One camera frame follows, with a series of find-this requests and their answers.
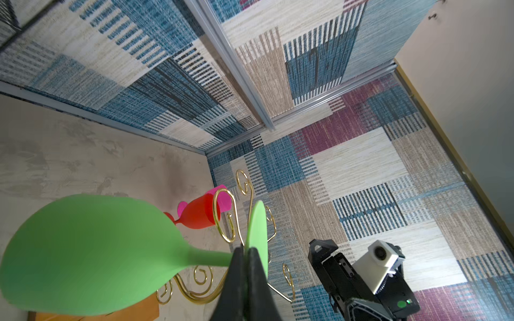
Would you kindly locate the wooden rack base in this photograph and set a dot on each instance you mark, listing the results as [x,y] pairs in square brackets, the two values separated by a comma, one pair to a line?
[147,309]

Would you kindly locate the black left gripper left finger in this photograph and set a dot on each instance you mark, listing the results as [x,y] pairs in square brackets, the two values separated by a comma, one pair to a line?
[232,299]

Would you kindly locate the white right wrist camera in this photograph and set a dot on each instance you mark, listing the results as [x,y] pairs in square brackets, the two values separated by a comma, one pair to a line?
[381,259]

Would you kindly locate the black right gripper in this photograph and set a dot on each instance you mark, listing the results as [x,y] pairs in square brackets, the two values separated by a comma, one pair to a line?
[349,294]

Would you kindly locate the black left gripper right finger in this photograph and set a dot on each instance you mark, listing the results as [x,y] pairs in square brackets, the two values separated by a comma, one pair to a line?
[260,304]

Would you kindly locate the red plastic wine glass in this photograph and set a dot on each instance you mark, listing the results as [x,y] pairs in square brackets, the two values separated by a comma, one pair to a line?
[197,214]

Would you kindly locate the green plastic wine glass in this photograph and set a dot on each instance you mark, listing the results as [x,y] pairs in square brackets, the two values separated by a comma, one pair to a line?
[87,255]

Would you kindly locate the magenta plastic wine glass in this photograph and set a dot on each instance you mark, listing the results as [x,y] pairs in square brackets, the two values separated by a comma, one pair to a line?
[223,200]

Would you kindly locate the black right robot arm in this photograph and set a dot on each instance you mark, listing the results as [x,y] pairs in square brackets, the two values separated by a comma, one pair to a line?
[395,294]

